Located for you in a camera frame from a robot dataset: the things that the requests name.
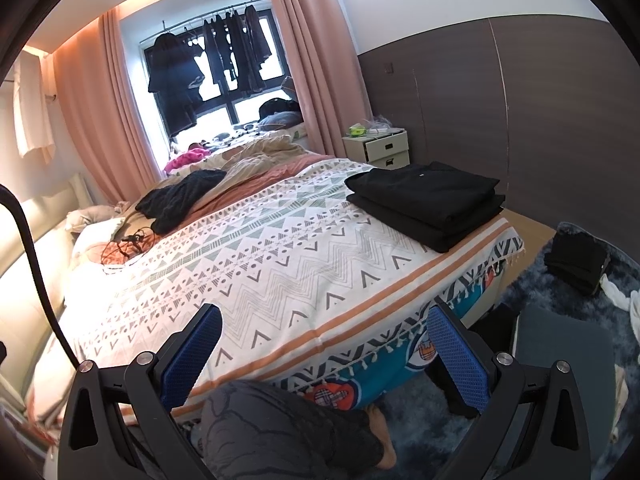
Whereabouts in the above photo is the beige duvet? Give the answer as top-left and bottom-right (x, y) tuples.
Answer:
(120, 135), (311, 216)

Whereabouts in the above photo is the white cloth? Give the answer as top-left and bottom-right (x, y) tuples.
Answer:
(600, 275), (640, 342)

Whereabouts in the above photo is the beige padded headboard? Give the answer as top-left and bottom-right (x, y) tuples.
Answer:
(0, 172), (94, 376)

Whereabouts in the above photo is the pink cloth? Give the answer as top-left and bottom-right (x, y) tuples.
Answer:
(165, 144), (212, 174)

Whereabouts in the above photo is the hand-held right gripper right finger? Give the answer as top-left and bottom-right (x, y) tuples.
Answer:
(427, 303), (593, 480)

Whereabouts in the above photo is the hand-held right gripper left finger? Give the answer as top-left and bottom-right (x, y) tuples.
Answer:
(57, 304), (222, 480)

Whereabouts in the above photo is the white hanging garment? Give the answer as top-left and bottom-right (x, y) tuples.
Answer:
(12, 52), (57, 164)

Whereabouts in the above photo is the white nightstand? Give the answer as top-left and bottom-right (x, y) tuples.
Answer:
(342, 127), (411, 171)

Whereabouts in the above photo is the white pillow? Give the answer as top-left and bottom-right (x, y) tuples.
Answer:
(65, 204), (137, 262)

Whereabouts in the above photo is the folded black garment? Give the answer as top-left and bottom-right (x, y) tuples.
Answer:
(346, 192), (507, 254)

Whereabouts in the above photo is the salmon bed sheet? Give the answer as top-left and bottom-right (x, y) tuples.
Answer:
(192, 152), (361, 221)

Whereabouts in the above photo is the tangled black cable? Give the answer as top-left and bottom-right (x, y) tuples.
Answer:
(100, 227), (157, 267)

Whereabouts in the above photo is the stack of black clothes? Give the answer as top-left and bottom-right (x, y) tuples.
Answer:
(544, 232), (613, 298)

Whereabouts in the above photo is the black button-up shirt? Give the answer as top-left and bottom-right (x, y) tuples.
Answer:
(344, 161), (501, 227)

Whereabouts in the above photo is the person's leg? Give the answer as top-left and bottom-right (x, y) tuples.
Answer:
(191, 380), (399, 480)

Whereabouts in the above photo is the blue shaggy rug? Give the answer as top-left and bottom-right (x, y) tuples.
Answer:
(357, 222), (640, 480)

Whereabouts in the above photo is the row of dark hanging clothes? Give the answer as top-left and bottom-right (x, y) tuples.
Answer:
(201, 4), (277, 94)

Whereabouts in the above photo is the thick black cable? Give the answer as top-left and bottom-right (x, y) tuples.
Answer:
(0, 184), (81, 372)

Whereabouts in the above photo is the grey cushion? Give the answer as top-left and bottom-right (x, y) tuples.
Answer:
(256, 99), (304, 129)

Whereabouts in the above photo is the pink curtain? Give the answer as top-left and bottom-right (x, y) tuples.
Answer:
(51, 10), (169, 207)
(262, 0), (374, 157)

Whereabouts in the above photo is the large dark hanging jacket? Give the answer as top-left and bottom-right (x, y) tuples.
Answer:
(146, 32), (207, 134)

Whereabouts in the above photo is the black framed window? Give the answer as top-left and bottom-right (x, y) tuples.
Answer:
(142, 10), (301, 137)

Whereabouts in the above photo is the black knit garment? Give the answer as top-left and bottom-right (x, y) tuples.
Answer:
(135, 169), (229, 236)

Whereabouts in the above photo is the patterned bed blanket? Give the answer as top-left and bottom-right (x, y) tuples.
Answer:
(30, 157), (529, 421)

